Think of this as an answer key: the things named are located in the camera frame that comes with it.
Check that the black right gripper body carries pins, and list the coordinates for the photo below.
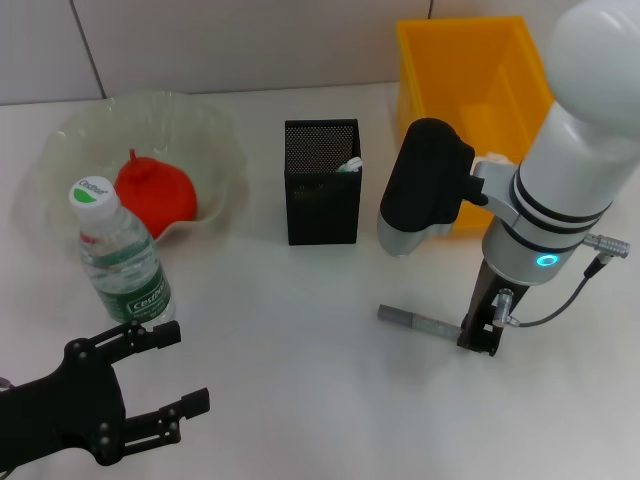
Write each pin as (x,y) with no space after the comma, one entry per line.
(487,295)

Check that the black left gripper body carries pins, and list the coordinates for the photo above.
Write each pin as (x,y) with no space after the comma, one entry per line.
(60,407)

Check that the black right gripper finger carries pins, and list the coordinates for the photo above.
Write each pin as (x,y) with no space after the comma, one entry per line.
(490,342)
(466,336)

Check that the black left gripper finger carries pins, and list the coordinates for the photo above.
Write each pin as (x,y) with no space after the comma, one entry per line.
(164,334)
(196,399)

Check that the grey marker pen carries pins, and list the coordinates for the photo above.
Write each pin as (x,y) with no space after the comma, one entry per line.
(420,325)

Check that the clear bottle with green label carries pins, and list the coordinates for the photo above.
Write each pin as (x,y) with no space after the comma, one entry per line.
(130,280)

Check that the red-orange fruit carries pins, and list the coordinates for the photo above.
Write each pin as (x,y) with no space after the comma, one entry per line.
(160,195)

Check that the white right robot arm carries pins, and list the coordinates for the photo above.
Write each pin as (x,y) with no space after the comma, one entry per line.
(575,125)

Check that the black mesh pen holder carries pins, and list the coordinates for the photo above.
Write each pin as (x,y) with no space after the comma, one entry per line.
(320,210)

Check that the translucent green glass fruit plate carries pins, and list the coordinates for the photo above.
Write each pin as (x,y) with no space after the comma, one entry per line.
(165,125)

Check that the yellow plastic bin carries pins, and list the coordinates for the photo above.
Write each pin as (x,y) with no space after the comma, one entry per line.
(450,75)

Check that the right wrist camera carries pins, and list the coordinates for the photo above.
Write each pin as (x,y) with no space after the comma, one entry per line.
(425,185)

